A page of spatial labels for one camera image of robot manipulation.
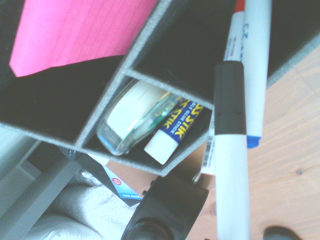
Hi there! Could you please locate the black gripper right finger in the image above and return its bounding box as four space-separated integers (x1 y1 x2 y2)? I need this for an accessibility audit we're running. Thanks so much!
263 225 302 240

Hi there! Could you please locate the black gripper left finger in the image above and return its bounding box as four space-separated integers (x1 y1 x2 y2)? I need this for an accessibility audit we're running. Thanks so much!
121 174 210 240

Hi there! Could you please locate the white marker with black cap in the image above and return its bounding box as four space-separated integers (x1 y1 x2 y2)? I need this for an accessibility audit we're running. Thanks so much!
213 61 252 240

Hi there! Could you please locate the white marker with blue cap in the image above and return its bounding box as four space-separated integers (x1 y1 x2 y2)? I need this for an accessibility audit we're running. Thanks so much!
240 0 273 150

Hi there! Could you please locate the white marker with red cap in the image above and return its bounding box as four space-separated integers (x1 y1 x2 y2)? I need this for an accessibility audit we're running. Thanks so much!
223 0 246 63

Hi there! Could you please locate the white barcode label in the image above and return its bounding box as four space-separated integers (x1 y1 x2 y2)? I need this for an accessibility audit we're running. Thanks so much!
200 113 216 176

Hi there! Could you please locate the blue yellow glue stick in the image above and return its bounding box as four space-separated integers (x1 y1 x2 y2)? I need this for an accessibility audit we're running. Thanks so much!
144 98 205 165

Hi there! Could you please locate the white bubble wrap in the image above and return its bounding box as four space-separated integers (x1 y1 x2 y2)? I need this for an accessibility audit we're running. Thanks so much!
23 171 141 240

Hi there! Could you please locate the clear tape dispenser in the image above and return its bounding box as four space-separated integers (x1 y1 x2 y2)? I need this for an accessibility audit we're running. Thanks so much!
96 79 173 156

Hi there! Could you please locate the grey metal table leg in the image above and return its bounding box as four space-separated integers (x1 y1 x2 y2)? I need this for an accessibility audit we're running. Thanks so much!
0 147 85 240

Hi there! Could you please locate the grey felt organizer tray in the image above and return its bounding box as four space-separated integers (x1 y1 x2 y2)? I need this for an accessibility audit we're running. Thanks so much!
0 0 320 178

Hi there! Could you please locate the pink lined notepad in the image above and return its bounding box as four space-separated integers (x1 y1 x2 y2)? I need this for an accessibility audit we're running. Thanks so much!
9 0 161 78

